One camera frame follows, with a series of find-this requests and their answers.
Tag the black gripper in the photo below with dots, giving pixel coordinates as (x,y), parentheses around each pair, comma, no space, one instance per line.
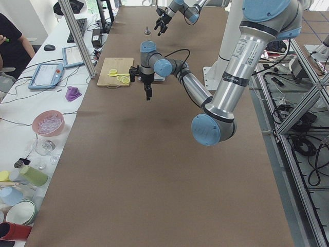
(167,18)
(147,82)

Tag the clear glass sauce bottle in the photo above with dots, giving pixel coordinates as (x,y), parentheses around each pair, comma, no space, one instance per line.
(147,31)

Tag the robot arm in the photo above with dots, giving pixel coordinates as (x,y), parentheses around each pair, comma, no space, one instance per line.
(190,13)
(261,22)

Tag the green cup lying down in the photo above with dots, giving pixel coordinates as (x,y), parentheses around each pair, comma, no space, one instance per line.
(34,176)

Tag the light blue cup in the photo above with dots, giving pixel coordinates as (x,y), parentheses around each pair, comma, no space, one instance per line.
(11,196)

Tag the red cup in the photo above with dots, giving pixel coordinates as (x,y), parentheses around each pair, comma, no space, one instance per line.
(15,232)

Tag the wooden cutting board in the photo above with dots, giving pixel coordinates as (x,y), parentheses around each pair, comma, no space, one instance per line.
(122,65)

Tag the yellow plastic knife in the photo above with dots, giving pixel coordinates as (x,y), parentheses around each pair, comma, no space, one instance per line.
(115,75)

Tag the lemon slice front left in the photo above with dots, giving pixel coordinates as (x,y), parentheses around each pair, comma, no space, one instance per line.
(112,71)

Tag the purple silicone object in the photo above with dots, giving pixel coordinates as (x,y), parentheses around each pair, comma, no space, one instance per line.
(72,93)

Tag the blue teach pendant tablet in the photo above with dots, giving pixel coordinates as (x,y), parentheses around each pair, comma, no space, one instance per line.
(46,76)

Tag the pink bowl with clear items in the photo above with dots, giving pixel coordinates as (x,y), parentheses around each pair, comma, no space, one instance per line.
(49,123)

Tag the black computer mouse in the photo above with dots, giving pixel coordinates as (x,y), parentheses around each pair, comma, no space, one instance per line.
(49,47)

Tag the clear wine glass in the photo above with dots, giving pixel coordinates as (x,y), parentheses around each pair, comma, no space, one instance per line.
(43,147)

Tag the seated person in black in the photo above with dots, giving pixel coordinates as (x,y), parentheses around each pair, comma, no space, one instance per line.
(16,50)

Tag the white green bowl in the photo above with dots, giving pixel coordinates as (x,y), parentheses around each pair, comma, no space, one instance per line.
(22,213)

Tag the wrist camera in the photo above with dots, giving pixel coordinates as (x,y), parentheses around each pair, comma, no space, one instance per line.
(159,11)
(133,72)

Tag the aluminium frame post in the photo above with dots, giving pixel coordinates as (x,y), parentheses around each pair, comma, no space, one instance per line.
(75,30)

